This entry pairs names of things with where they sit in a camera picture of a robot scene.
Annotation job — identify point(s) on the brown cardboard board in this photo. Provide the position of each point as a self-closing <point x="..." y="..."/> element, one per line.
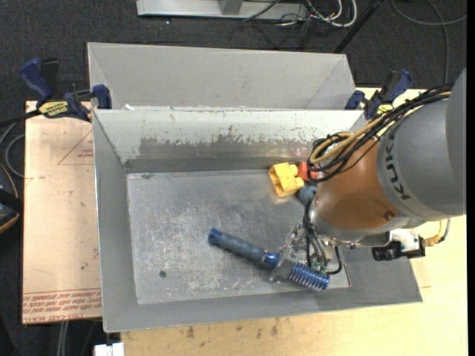
<point x="59" y="217"/>

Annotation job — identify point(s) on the grey metal bin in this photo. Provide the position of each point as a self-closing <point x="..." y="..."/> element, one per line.
<point x="208" y="217"/>

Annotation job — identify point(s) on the red toy block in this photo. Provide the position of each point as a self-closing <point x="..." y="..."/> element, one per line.
<point x="305" y="171"/>

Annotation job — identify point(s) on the black cylinder on white bracket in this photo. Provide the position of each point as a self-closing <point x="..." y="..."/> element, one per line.
<point x="399" y="247"/>

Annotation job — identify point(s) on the yellow toy block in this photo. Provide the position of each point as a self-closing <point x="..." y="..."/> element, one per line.
<point x="285" y="180"/>

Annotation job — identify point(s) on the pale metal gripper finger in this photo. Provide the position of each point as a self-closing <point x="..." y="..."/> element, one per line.
<point x="288" y="252"/>
<point x="296" y="233"/>

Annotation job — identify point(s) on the grey-blue small lump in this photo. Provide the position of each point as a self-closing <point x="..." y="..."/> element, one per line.
<point x="307" y="194"/>

